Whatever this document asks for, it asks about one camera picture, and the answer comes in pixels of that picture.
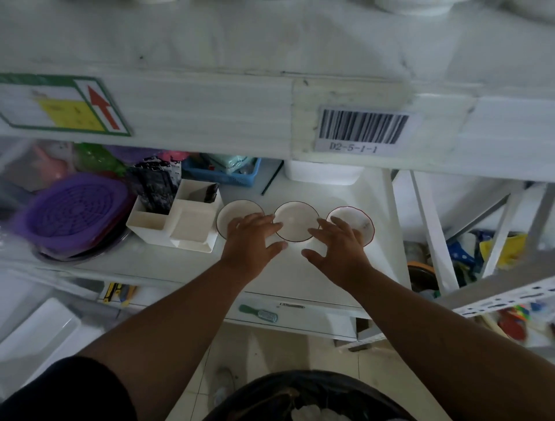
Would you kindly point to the person's right hand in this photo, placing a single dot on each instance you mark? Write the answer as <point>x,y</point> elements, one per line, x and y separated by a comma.
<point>347,258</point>

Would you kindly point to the person's left hand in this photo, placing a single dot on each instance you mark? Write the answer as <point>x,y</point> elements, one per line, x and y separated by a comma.
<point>247,251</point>

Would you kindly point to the person's right middle finger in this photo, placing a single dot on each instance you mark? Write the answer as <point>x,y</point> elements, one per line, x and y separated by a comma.
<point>331,227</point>

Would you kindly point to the person's right little finger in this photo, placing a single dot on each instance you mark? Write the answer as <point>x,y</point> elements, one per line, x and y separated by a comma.
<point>359,236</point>

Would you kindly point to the person's left middle finger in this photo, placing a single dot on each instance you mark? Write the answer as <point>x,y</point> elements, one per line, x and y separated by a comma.
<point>263,222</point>

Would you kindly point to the person's left thumb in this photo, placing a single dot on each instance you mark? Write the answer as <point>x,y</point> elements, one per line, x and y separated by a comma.
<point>276,249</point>

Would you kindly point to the person's right thumb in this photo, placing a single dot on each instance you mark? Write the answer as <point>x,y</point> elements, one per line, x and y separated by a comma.
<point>313,256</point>

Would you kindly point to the person's left little finger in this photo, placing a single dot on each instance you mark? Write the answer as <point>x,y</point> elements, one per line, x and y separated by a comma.
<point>233,226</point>

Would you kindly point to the person's right forearm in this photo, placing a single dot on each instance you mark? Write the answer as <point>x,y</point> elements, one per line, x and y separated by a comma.
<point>433,347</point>

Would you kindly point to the person's left forearm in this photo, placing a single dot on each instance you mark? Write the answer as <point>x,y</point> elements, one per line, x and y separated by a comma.
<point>173,338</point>

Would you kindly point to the white dish with scalloped red rim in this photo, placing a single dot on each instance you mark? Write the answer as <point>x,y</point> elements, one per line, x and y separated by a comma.
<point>357,219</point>

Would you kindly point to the white dish with brown rim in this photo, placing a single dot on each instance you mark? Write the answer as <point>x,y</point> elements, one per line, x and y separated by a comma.
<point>236,209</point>
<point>297,217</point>

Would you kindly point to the small black clip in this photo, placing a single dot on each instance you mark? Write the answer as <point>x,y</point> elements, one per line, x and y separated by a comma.
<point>210,193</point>

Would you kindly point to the white plastic desk organizer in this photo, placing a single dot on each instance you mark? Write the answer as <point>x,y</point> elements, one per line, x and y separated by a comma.
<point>190,225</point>

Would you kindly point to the thin black stick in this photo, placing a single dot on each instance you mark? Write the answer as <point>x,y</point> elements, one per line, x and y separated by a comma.
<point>272,178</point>

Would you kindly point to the blue plastic basket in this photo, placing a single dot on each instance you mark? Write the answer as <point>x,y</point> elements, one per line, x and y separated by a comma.
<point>216,177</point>

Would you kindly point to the white plastic container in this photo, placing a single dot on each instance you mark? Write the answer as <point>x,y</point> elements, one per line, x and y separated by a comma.
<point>323,173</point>

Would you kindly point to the mint green pack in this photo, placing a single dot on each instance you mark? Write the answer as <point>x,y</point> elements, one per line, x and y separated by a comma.
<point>230,162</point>

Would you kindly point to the orange-rimmed dark bowl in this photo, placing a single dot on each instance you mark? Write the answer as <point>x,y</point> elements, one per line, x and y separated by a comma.
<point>420,275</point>

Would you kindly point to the black patterned packets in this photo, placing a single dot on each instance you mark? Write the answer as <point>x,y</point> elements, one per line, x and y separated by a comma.
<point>151,186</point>

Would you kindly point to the blue dotted item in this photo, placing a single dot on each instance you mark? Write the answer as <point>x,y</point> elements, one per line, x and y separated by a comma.
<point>459,255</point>

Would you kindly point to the barcode label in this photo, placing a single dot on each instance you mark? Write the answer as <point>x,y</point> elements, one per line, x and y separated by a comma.
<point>364,126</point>

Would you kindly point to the white metal shelving rack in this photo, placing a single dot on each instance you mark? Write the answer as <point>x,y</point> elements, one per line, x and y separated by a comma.
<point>195,108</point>

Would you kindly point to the bin with black bag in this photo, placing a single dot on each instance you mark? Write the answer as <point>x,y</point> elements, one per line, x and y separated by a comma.
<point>303,390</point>

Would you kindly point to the person's white shoe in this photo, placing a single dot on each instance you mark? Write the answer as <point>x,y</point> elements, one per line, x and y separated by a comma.
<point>223,384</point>

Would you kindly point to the metal bowl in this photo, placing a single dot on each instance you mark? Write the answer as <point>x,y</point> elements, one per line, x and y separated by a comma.
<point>86,256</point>

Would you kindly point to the green plastic item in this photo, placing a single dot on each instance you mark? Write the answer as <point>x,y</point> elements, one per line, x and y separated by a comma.
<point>97,158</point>

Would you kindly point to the grey metal shelving rack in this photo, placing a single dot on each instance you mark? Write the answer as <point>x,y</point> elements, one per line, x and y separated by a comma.
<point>498,299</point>

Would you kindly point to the yellow packet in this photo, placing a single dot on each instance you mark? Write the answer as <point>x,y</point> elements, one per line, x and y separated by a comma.
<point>511,250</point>

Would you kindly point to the purple round plastic strainer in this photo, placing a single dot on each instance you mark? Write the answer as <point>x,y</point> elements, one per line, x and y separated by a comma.
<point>73,208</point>

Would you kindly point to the red plastic toy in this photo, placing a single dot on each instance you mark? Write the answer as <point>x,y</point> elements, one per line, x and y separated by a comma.
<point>514,325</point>

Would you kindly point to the pink plastic item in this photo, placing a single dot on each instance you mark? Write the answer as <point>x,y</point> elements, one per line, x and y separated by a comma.
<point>47,167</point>

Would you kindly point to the green-bordered sign with red arrow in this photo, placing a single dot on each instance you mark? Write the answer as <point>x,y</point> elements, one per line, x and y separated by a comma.
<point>65,112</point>

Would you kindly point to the white plastic tray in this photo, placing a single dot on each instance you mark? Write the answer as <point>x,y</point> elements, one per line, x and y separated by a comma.
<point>39,334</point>

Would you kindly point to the person's black shirt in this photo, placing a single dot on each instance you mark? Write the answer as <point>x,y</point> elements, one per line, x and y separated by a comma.
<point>65,390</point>

